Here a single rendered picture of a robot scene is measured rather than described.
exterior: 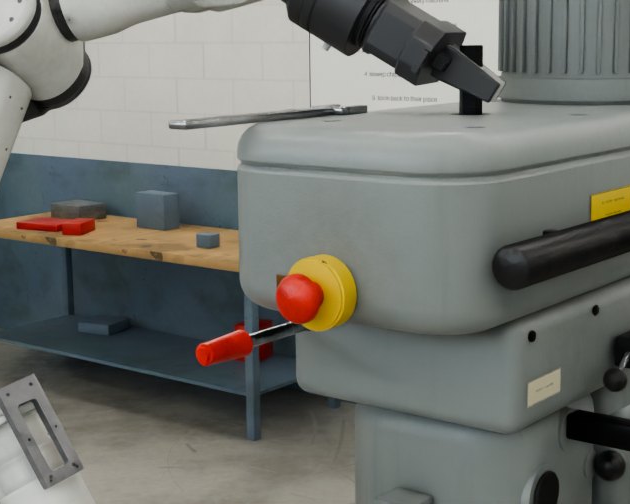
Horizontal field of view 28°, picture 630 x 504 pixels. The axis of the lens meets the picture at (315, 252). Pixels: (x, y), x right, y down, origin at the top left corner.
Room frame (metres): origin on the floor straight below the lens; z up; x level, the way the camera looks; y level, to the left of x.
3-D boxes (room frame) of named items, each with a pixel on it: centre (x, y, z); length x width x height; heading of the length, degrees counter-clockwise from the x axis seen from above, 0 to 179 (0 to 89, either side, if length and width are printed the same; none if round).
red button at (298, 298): (0.97, 0.01, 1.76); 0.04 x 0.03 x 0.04; 52
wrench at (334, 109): (1.11, 0.04, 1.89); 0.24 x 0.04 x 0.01; 143
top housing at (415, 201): (1.18, -0.16, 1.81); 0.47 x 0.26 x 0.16; 142
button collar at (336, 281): (0.99, 0.00, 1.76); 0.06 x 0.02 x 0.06; 52
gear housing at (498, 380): (1.20, -0.17, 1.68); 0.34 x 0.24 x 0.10; 142
